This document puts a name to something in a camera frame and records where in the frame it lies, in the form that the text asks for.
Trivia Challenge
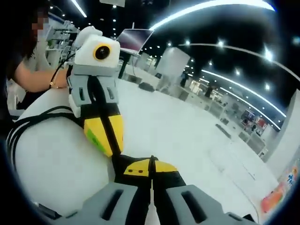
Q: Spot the person in dark shirt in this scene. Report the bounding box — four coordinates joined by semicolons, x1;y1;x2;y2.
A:
6;7;47;80

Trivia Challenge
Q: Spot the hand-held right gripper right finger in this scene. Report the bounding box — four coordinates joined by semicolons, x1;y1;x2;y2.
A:
151;159;236;225

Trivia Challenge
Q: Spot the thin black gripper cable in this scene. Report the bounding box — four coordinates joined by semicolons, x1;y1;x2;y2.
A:
50;53;76;88

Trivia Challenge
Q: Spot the long dark Velcro strap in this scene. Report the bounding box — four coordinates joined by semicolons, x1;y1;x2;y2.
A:
215;123;233;138

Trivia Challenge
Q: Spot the black monitor stand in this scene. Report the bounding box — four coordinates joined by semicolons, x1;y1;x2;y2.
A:
118;50;141;79

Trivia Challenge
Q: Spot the black data cable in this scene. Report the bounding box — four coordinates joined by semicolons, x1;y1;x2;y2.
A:
6;105;86;169

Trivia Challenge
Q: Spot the curved ceiling strip light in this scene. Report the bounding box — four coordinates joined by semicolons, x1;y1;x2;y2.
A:
149;0;277;31

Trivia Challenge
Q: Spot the dark flat device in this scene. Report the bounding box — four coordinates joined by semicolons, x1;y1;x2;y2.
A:
138;82;156;92

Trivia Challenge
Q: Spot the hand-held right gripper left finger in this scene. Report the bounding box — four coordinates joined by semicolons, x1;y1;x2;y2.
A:
81;158;153;225

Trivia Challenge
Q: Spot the monitor with purple screen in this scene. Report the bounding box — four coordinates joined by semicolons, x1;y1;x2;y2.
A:
116;28;155;53

